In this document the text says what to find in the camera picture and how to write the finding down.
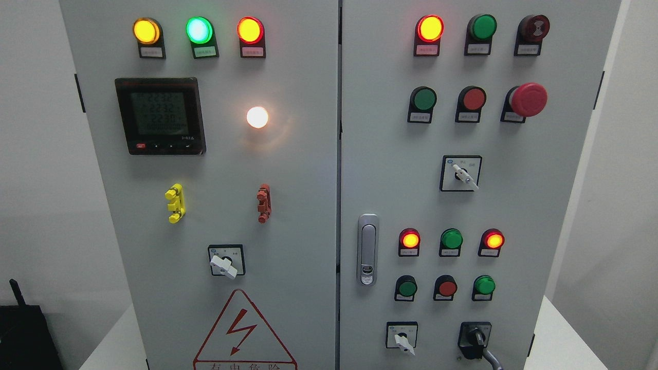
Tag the black knob selector switch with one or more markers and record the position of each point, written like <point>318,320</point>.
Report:
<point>473,339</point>

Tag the red terminal block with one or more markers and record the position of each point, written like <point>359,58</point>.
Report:
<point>264,206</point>

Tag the red indicator lamp lower left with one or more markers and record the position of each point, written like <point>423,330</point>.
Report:
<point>409,241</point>

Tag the red indicator lamp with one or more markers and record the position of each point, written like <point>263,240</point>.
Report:
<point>409,241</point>
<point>427,36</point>
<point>491,243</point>

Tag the white lit indicator lamp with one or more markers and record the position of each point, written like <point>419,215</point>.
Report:
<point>257,117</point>

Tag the green push button lower left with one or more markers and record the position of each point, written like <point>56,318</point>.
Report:
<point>405,289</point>

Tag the green push button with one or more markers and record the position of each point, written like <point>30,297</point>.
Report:
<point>405,289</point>
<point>421,105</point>
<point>483,288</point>

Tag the green push button upper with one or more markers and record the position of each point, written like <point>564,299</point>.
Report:
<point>421,105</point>

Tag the left grey cabinet door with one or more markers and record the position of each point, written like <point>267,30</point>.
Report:
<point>290,261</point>

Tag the grey cabinet door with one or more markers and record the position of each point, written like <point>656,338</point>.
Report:
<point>392,168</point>
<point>290,261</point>

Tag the green indicator lamp lower middle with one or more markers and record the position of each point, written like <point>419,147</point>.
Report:
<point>451,242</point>

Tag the right grey cabinet door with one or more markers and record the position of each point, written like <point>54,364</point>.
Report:
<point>392,168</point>

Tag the yellow terminal block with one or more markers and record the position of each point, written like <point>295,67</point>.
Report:
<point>176,205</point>

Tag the red push button lower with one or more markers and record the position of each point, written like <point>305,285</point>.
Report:
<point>445,288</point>

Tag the red push button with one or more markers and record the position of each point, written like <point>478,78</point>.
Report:
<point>471,100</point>
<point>445,288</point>

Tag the red push button upper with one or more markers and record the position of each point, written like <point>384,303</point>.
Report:
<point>471,100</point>

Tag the red indicator lamp lower right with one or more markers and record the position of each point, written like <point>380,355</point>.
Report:
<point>491,243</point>

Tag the red indicator lamp left door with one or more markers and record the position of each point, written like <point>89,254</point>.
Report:
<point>251,36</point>

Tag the red high voltage warning sticker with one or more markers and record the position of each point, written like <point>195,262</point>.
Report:
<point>241,338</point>

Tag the black digital power meter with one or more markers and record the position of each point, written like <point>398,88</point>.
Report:
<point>161,116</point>

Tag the green push button lower right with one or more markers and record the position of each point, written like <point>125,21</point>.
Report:
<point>483,288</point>

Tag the red indicator lamp top right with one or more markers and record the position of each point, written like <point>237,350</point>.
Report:
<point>427,36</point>

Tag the lit green indicator lamp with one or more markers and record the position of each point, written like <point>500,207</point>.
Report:
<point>201,34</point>

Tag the red emergency stop mushroom button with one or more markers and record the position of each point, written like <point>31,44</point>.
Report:
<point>526,100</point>

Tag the green indicator lamp top right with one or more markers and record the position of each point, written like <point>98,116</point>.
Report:
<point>480,31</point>

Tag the yellow indicator lamp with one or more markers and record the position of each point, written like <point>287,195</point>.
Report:
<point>149,35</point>

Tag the dark red buzzer lamp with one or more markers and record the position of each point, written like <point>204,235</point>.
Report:
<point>530,34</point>

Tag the black device with antenna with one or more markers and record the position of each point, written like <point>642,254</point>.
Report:
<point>26,342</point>

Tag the silver door latch handle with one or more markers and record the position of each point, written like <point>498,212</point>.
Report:
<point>367,242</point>

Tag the white handle selector switch left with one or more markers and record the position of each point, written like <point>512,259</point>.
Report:
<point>227,260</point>

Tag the white handle selector switch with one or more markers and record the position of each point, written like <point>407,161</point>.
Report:
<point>227,260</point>
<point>402,335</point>
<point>460,173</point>

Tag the white handle selector switch upper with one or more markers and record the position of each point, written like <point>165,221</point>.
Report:
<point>460,173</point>

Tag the white handle selector switch lower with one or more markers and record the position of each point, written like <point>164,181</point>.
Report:
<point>402,335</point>

